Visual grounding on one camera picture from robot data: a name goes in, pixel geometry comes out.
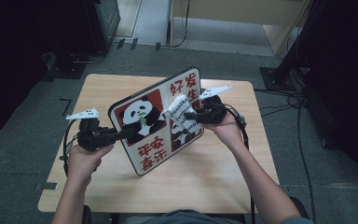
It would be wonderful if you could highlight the black stand base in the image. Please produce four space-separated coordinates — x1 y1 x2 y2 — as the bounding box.
40 50 88 79

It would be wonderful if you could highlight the black hanging cable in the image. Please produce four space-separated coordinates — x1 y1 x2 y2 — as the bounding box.
159 0 191 49

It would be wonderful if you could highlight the person's grey-blue clothing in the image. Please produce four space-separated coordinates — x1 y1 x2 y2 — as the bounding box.
143 208 246 224

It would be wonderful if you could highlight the right hand-held gripper cable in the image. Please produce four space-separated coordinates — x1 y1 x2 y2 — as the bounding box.
223 104 257 224

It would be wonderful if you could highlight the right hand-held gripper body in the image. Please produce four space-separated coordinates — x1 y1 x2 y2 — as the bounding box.
196 85 232 125

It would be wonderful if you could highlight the black metal stand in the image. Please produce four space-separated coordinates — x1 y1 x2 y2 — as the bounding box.
259 0 324 91

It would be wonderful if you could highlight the person's right hand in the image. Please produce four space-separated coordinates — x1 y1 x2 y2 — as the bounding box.
202 112 247 151

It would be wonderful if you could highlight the light wooden cabinet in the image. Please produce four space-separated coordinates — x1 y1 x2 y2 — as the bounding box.
169 0 311 57

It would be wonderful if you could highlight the grey floor tape strip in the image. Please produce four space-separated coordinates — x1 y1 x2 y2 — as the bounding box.
34 182 59 191

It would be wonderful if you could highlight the panda picture board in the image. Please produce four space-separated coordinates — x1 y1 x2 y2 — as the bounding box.
107 66 205 176

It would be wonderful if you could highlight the black cabinet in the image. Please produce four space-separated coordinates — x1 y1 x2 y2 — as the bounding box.
83 0 121 54

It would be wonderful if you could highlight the person's left hand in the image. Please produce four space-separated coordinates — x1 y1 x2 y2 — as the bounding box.
66 143 116 185

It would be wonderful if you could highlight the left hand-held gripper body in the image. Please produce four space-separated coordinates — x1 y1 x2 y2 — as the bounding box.
65 106 119 153

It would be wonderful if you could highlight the left hand-held gripper cable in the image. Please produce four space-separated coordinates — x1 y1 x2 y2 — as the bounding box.
62 119 79 176

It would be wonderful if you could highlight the hand-held gripper cable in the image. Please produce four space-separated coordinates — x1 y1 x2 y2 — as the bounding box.
223 104 257 224
62 119 79 176

